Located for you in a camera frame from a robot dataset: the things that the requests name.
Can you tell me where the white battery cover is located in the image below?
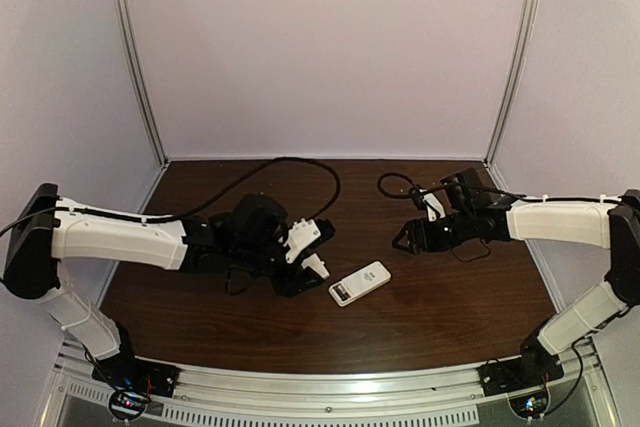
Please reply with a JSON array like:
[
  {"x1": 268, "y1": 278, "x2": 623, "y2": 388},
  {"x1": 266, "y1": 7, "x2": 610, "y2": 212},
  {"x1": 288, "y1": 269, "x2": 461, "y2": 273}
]
[{"x1": 302, "y1": 254, "x2": 330, "y2": 280}]

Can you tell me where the white remote control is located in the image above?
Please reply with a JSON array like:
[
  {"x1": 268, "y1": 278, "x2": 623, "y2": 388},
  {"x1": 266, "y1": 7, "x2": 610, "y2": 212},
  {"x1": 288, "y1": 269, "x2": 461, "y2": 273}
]
[{"x1": 328, "y1": 261, "x2": 392, "y2": 307}]

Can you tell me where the purple AAA battery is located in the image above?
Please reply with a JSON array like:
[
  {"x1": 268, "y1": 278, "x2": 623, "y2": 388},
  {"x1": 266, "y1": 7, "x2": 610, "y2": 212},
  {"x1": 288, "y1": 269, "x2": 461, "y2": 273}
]
[{"x1": 337, "y1": 291, "x2": 351, "y2": 301}]

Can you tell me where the gold black AAA battery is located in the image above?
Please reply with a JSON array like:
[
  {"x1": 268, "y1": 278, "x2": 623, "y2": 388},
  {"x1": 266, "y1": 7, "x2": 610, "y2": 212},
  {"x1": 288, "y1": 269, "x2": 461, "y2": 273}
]
[{"x1": 332, "y1": 285, "x2": 348, "y2": 295}]

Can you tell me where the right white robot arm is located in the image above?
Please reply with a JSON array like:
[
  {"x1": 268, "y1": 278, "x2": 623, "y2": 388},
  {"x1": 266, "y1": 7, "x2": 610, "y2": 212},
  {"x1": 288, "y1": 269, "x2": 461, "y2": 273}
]
[{"x1": 391, "y1": 168, "x2": 639, "y2": 365}]

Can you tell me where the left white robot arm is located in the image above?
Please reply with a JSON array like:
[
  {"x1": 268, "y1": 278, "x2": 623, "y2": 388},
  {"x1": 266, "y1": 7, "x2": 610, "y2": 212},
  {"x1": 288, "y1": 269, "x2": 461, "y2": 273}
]
[{"x1": 1, "y1": 183, "x2": 335, "y2": 364}]

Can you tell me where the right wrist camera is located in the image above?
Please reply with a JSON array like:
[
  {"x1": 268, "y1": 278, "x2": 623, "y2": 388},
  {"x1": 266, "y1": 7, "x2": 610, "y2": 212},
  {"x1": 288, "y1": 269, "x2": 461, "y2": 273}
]
[{"x1": 409, "y1": 186, "x2": 445, "y2": 222}]

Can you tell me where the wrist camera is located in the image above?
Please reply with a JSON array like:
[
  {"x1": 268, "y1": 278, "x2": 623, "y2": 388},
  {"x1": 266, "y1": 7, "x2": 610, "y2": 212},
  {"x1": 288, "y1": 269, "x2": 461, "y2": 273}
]
[
  {"x1": 409, "y1": 186, "x2": 445, "y2": 222},
  {"x1": 282, "y1": 219, "x2": 335, "y2": 264}
]

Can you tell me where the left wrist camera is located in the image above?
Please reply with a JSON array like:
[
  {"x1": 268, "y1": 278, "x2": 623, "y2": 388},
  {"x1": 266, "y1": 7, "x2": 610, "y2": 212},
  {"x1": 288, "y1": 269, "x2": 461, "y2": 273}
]
[{"x1": 282, "y1": 219, "x2": 335, "y2": 264}]

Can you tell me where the right black camera cable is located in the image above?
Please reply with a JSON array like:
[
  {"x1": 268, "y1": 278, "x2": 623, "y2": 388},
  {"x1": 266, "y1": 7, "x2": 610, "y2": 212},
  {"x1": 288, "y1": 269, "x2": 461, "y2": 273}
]
[{"x1": 377, "y1": 172, "x2": 626, "y2": 206}]

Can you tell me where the black camera cable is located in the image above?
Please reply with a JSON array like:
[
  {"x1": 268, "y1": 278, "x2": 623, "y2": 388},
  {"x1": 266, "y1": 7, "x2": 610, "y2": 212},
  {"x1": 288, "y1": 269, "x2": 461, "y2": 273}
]
[
  {"x1": 0, "y1": 156, "x2": 342, "y2": 238},
  {"x1": 377, "y1": 172, "x2": 626, "y2": 206}
]

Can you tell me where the left black camera cable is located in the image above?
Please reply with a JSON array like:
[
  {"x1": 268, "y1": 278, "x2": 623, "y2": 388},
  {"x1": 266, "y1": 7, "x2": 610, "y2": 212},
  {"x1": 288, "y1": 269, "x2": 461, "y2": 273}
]
[{"x1": 0, "y1": 156, "x2": 342, "y2": 238}]

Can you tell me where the front aluminium rail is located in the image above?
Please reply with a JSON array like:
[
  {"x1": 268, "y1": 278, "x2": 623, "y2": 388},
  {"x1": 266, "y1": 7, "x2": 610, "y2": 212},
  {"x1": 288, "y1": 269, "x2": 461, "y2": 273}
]
[{"x1": 49, "y1": 336, "x2": 616, "y2": 426}]

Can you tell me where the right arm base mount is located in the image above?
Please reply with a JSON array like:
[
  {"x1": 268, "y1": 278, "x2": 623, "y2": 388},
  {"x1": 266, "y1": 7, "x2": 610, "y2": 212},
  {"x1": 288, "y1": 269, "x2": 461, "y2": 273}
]
[{"x1": 477, "y1": 324, "x2": 564, "y2": 421}]

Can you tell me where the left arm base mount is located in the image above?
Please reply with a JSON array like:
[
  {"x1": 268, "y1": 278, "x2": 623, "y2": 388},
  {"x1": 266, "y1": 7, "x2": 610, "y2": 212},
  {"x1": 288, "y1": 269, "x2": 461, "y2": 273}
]
[{"x1": 85, "y1": 323, "x2": 180, "y2": 424}]

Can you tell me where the right aluminium frame post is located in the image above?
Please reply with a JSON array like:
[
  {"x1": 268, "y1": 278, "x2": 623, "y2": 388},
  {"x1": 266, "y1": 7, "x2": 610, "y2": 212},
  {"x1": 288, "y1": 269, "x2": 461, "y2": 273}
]
[{"x1": 484, "y1": 0, "x2": 540, "y2": 168}]

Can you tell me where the aluminium frame post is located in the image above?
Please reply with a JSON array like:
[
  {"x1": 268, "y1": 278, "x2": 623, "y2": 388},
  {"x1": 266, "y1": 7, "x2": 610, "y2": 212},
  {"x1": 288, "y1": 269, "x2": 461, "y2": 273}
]
[
  {"x1": 484, "y1": 0, "x2": 540, "y2": 168},
  {"x1": 114, "y1": 0, "x2": 169, "y2": 167}
]

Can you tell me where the left aluminium frame post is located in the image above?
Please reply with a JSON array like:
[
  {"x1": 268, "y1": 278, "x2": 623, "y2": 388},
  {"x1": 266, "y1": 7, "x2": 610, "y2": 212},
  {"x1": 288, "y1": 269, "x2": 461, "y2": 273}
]
[{"x1": 114, "y1": 0, "x2": 169, "y2": 167}]

